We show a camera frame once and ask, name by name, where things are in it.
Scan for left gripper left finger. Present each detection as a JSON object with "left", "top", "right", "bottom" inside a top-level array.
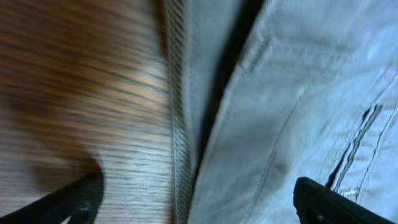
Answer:
[{"left": 1, "top": 172, "right": 104, "bottom": 224}]

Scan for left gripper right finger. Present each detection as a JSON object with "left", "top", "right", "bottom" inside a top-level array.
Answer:
[{"left": 293, "top": 177, "right": 394, "bottom": 224}]

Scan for grey cotton shorts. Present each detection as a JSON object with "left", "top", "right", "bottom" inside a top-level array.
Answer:
[{"left": 165, "top": 0, "right": 397, "bottom": 223}]

